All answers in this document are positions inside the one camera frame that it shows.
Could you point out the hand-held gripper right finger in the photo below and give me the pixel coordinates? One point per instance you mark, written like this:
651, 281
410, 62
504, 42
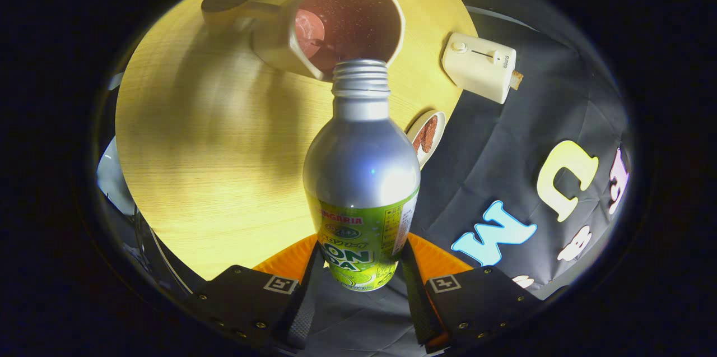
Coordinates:
417, 306

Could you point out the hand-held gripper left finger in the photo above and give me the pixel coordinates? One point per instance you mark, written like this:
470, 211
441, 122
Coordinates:
302, 312

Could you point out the silver bottle with green label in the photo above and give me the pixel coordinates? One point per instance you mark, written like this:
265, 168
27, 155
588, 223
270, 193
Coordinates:
361, 172

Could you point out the brown meat piece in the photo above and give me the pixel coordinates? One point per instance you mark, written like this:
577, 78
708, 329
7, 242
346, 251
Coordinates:
430, 131
418, 144

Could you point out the round wooden table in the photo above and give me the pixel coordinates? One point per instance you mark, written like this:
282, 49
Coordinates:
213, 166

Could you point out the small white plate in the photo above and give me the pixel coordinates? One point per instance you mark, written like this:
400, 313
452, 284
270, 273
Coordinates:
438, 135

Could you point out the cream toaster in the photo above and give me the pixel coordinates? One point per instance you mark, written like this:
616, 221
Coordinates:
476, 68

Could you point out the toast slice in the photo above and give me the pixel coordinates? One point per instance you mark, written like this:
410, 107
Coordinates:
517, 80

